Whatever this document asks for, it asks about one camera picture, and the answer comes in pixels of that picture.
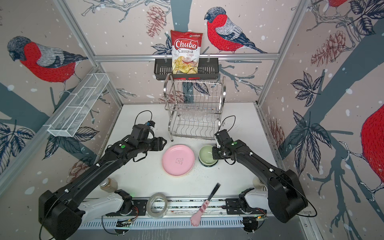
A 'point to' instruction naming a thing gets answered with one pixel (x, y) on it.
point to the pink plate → (178, 160)
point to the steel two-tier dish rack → (194, 107)
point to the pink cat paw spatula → (195, 219)
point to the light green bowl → (205, 155)
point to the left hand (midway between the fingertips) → (162, 141)
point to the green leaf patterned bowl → (209, 166)
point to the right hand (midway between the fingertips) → (213, 155)
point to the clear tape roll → (157, 205)
